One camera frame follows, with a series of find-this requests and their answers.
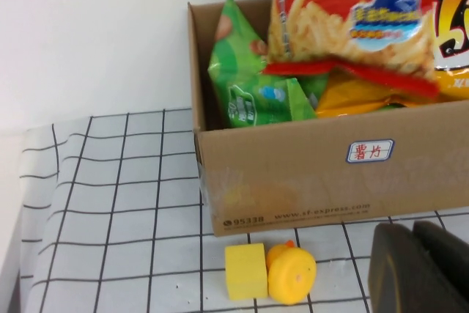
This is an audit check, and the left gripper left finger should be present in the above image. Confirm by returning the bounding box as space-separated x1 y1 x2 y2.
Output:
368 222 469 313

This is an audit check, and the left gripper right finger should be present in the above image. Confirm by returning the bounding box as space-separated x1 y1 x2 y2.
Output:
413 220 469 280

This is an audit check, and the red shrimp cracker bag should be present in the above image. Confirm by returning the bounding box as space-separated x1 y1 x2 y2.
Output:
262 0 440 100

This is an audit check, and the large green snack bag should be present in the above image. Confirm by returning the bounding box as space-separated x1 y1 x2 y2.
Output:
207 0 329 130

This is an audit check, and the yellow toy block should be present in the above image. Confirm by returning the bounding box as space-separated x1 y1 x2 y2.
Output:
265 239 318 306

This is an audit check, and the white label red writing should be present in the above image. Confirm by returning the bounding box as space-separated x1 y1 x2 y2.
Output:
346 139 396 164

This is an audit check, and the cardboard box printed F2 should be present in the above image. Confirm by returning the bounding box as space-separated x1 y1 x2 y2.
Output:
187 0 469 237

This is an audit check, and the yellow foam block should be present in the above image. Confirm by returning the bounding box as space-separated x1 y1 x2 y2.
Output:
224 242 269 301

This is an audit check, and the orange potato chips bag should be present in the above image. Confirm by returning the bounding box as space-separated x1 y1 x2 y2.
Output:
314 0 469 119

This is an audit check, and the white black grid tablecloth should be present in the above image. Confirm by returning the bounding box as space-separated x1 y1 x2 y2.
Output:
18 107 469 313

